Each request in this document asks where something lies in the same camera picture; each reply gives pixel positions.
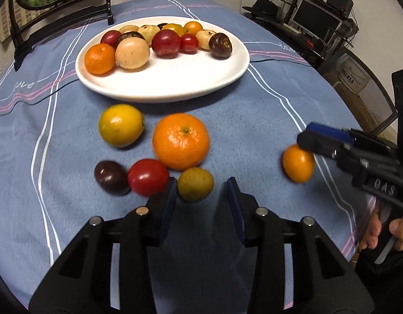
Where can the yellow orange tomato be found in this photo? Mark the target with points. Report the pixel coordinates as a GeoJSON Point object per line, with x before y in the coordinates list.
{"type": "Point", "coordinates": [193, 27]}

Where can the large red tomato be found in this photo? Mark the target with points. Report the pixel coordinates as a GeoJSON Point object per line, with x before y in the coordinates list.
{"type": "Point", "coordinates": [165, 43]}

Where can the small yellow tomato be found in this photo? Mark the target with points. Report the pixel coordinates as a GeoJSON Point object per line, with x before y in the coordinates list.
{"type": "Point", "coordinates": [173, 29]}

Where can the black mesh chair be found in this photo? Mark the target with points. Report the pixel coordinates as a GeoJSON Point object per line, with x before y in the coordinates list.
{"type": "Point", "coordinates": [361, 85]}

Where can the smooth orange kumquat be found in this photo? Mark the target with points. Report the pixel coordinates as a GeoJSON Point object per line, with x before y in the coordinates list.
{"type": "Point", "coordinates": [298, 165]}

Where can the dark red cherry tomato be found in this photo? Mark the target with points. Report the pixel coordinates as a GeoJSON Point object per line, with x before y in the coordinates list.
{"type": "Point", "coordinates": [110, 37]}

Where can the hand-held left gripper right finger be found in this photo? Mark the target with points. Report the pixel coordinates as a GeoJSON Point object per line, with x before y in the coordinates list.
{"type": "Point", "coordinates": [235, 209]}

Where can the person's right hand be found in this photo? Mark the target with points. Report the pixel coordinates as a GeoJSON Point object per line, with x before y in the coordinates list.
{"type": "Point", "coordinates": [400, 232]}

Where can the large mandarin orange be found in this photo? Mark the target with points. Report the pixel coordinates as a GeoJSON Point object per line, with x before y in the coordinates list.
{"type": "Point", "coordinates": [181, 141]}

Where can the person's right forearm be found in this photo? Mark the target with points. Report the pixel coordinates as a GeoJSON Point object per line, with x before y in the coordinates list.
{"type": "Point", "coordinates": [384, 278]}

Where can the black desk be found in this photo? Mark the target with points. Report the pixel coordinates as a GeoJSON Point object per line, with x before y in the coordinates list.
{"type": "Point", "coordinates": [302, 36]}

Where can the orange-brown tomato on plate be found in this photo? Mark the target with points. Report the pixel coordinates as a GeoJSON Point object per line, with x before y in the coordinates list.
{"type": "Point", "coordinates": [128, 28]}

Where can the dark purple passion fruit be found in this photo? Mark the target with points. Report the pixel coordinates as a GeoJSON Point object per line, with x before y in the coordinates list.
{"type": "Point", "coordinates": [111, 177]}

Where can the white round plate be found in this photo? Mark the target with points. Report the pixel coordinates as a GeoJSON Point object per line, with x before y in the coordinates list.
{"type": "Point", "coordinates": [175, 78]}

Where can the olive yellow loquat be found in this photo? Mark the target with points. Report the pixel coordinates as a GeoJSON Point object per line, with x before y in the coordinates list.
{"type": "Point", "coordinates": [194, 184]}

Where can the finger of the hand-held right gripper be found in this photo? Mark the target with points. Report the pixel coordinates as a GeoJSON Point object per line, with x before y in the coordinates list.
{"type": "Point", "coordinates": [329, 132]}
{"type": "Point", "coordinates": [315, 144]}

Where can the beige tomato on plate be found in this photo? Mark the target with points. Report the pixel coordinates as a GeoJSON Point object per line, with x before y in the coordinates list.
{"type": "Point", "coordinates": [205, 39]}

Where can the dark purple cherry tomato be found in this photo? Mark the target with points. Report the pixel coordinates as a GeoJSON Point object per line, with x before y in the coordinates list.
{"type": "Point", "coordinates": [162, 25]}

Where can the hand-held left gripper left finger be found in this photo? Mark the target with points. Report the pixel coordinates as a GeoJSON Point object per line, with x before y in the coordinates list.
{"type": "Point", "coordinates": [167, 209]}

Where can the computer monitor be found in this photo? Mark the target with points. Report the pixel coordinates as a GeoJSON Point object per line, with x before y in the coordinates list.
{"type": "Point", "coordinates": [317, 18]}

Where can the spotted pale loquat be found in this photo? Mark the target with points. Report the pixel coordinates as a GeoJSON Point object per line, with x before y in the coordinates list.
{"type": "Point", "coordinates": [149, 32]}

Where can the yellow citrus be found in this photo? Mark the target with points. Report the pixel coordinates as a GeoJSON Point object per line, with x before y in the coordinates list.
{"type": "Point", "coordinates": [122, 125]}

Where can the black hat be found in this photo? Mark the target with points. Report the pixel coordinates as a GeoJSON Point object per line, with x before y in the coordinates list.
{"type": "Point", "coordinates": [265, 5]}

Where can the dark brown water chestnut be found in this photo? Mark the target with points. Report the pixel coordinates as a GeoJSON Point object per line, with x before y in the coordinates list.
{"type": "Point", "coordinates": [131, 35]}
{"type": "Point", "coordinates": [220, 45]}

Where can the small mandarin orange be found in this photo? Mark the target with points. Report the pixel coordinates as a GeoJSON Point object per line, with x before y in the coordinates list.
{"type": "Point", "coordinates": [100, 59]}

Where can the large beige loquat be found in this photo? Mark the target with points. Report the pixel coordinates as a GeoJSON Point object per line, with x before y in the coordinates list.
{"type": "Point", "coordinates": [132, 53]}

